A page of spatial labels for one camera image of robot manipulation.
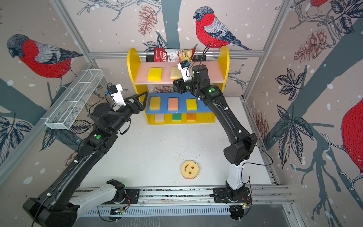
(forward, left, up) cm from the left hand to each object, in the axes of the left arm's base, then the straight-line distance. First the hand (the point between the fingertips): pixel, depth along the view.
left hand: (141, 93), depth 61 cm
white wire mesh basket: (0, +43, -15) cm, 46 cm away
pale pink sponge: (+17, 0, -40) cm, 44 cm away
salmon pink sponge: (+19, -11, -28) cm, 36 cm away
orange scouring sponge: (+19, -24, -42) cm, 52 cm away
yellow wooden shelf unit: (+21, -3, -31) cm, 37 cm away
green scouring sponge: (+18, -13, -41) cm, 47 cm away
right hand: (+12, -12, -5) cm, 18 cm away
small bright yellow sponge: (+19, -24, -28) cm, 42 cm away
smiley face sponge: (-20, -22, -42) cm, 51 cm away
